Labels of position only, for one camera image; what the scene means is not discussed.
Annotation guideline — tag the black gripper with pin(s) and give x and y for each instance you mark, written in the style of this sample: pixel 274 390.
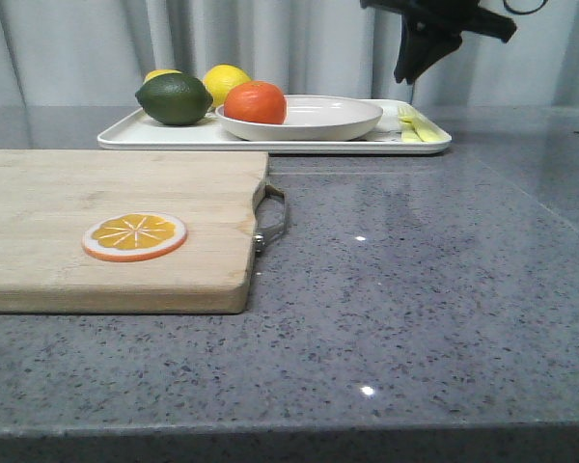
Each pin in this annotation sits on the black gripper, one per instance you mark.
pixel 418 52

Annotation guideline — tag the beige round plate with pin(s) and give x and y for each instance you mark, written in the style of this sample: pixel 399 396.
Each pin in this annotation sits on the beige round plate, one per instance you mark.
pixel 311 118

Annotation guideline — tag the orange mandarin fruit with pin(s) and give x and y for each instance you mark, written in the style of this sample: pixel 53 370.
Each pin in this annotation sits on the orange mandarin fruit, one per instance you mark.
pixel 256 102

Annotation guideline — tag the white bear-print tray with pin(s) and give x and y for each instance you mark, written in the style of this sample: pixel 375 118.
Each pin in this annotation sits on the white bear-print tray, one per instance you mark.
pixel 138 131

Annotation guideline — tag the yellow plastic spoon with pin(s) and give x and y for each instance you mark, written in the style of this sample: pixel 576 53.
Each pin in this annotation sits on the yellow plastic spoon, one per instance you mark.
pixel 424 129

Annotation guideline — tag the yellow lemon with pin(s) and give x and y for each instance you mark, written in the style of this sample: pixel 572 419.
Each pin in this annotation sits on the yellow lemon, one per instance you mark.
pixel 159 72
pixel 222 78

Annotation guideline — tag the green lime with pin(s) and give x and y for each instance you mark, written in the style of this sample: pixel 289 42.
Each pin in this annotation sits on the green lime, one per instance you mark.
pixel 174 99

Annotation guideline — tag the orange slice toy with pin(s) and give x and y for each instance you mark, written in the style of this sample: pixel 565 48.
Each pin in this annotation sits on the orange slice toy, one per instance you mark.
pixel 134 236

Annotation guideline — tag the grey curtain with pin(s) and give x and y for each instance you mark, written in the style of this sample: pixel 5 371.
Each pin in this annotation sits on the grey curtain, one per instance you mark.
pixel 80 53

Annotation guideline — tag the wooden cutting board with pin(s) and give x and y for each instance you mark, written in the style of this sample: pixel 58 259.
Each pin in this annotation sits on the wooden cutting board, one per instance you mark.
pixel 49 198

